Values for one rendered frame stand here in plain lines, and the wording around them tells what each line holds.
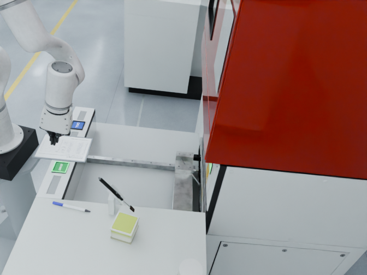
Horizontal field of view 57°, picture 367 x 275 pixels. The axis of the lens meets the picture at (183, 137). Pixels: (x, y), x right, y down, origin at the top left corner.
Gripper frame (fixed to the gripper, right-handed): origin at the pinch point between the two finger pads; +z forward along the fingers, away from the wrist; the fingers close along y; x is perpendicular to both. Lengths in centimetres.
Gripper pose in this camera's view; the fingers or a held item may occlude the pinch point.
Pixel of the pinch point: (54, 138)
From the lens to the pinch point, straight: 131.5
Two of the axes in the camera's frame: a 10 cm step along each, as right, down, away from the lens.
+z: -3.2, 7.0, 6.4
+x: -0.3, 6.7, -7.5
